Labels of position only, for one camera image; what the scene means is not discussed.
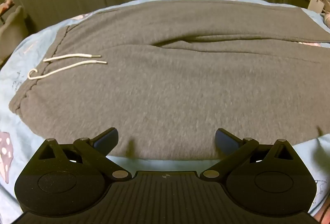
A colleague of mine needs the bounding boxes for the light blue printed bedsheet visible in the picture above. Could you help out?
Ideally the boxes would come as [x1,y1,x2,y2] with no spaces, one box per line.
[0,0,330,220]

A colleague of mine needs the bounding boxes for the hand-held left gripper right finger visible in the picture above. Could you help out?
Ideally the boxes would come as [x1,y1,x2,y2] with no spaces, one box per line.
[200,128,295,182]

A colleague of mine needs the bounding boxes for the pale plush toy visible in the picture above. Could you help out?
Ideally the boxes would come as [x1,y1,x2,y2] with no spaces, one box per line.
[323,0,330,27]

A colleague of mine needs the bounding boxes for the grey sweat pants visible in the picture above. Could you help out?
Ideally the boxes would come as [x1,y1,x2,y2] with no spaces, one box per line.
[8,0,330,160]

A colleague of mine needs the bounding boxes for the grey scalloped chair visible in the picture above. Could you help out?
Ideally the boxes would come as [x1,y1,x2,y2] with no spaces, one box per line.
[0,5,29,61]

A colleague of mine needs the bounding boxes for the pink plush toy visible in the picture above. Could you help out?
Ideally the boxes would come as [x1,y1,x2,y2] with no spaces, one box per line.
[0,0,14,14]

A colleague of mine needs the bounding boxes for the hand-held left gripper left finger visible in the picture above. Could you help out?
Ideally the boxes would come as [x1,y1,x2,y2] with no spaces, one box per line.
[36,127,132,181]

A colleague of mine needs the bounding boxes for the white box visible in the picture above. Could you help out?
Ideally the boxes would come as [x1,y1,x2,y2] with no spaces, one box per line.
[308,0,325,13]

